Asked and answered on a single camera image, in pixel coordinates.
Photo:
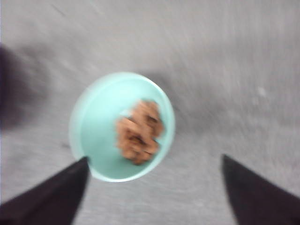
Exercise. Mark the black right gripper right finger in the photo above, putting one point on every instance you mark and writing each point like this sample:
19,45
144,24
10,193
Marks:
256,201

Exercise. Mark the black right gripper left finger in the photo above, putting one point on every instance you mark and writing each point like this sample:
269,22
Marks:
53,202

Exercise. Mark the teal ceramic bowl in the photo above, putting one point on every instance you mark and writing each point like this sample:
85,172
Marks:
92,127

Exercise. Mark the pile of brown beef pieces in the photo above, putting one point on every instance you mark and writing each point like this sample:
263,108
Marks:
137,134

